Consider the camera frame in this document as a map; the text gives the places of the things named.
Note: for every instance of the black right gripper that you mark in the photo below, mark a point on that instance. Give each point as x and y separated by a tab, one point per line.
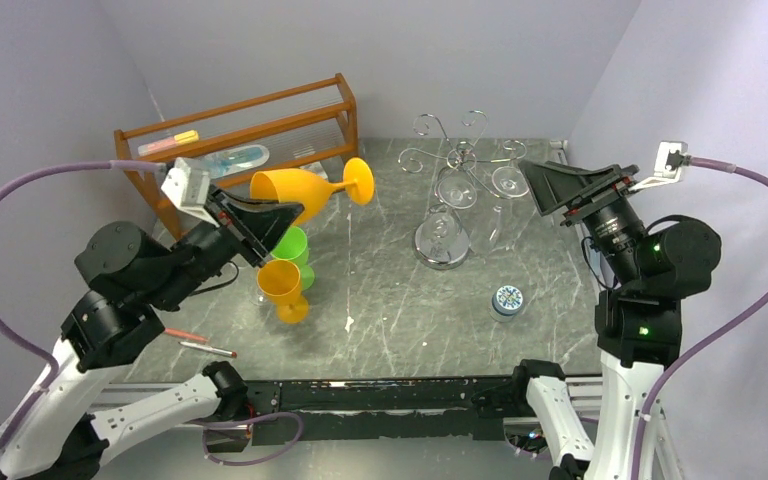
596	196

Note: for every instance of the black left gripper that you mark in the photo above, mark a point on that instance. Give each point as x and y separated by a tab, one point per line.
255	223

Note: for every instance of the green plastic goblet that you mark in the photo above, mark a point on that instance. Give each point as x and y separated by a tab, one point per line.
294	247

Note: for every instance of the orange plastic goblet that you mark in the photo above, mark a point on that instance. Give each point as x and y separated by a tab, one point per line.
297	185
280	282

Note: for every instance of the clear plastic wine glass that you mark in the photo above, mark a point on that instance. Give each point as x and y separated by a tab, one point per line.
256	296
510	183

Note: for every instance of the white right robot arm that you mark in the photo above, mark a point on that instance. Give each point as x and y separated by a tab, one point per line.
637	321

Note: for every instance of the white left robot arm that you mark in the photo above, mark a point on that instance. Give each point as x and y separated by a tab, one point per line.
54	433

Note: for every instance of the chrome wine glass rack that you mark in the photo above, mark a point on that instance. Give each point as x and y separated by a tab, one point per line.
461	157

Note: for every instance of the orange wooden shelf rack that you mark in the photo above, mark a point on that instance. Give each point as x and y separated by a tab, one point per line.
314	122

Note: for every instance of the small white box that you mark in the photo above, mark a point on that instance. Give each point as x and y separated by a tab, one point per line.
317	169

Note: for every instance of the yellow pink highlighter pen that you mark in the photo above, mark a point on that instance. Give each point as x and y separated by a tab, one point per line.
169	142

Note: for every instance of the small blue-lidded jar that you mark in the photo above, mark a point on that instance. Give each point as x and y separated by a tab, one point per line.
506	303

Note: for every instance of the red grey marker pen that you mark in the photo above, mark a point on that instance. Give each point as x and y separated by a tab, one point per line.
208	349

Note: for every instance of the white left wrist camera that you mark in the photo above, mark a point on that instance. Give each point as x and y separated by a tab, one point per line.
186	185

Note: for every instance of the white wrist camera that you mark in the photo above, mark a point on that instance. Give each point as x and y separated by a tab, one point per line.
671	160
186	185

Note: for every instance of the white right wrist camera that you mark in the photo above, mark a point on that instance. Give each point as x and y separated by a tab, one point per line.
671	160

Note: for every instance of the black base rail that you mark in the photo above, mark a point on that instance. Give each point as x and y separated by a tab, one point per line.
366	409

